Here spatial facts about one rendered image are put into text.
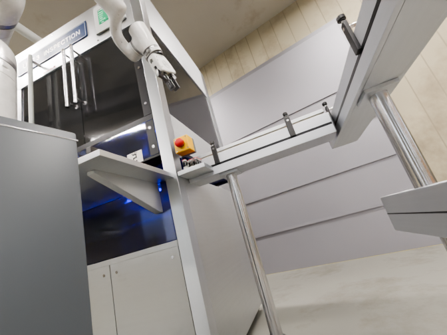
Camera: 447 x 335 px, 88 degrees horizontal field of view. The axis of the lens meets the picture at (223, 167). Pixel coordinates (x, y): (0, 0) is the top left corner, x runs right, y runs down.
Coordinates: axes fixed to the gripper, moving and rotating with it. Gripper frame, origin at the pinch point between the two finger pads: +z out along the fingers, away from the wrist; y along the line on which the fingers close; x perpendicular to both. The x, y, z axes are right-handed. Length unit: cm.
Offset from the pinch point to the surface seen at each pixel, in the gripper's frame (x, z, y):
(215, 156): 1.7, 37.6, 1.9
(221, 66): 50, -97, 270
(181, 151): 9.2, 28.0, -8.4
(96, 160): 9, 23, -48
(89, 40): 40, -64, 16
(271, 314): 8, 103, -19
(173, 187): 18.2, 39.9, -15.1
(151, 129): 19.9, 10.0, -4.8
